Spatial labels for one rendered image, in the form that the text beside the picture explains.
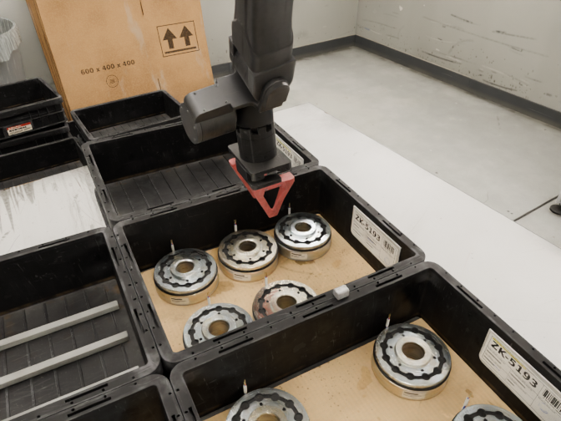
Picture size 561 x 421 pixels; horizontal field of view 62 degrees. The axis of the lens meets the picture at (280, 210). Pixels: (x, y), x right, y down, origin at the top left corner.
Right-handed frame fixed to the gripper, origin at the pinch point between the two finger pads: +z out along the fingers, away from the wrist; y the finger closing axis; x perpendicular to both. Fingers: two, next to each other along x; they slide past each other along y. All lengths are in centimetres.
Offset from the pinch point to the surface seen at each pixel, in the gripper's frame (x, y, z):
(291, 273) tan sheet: 1.4, 5.4, 12.2
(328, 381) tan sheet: -3.4, 26.0, 12.8
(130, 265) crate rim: -22.7, 3.4, 0.4
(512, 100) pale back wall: 245, -153, 100
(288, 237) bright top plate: 3.7, -0.3, 9.3
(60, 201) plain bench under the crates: -35, -55, 20
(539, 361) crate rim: 16.8, 40.1, 4.8
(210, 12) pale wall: 83, -295, 39
